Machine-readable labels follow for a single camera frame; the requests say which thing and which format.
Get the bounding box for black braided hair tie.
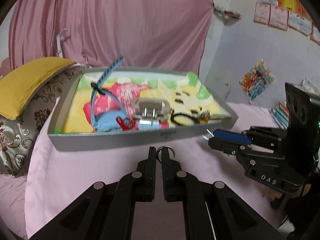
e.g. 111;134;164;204
170;113;201;126

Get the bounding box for silver key ring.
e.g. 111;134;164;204
156;146;176;162

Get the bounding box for beige hair claw clip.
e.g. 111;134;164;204
131;97;170;131

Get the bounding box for brown hair tie yellow beads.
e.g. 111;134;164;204
197;111;231;123

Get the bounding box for person's right hand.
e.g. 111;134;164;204
264;184;313;209

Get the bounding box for stack of books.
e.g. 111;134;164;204
269;102;289;130

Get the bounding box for colourful cartoon towel liner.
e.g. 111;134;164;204
61;72;229;134

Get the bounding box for pink table cloth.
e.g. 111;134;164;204
24;97;291;240

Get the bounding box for pink bed sheet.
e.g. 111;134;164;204
0;174;28;239

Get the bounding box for grey cardboard box tray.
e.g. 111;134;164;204
47;74;238;152

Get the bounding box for floral satin pillow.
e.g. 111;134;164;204
1;66;82;177

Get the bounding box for yellow pillow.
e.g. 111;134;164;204
1;57;75;120

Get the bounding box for pink curtain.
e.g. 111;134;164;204
8;0;214;73

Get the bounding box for colourful wall sticker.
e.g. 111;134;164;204
239;60;276;101

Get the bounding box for blue watch with strap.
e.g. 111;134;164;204
90;56;129;132

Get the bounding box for wall certificates group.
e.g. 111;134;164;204
253;0;319;44

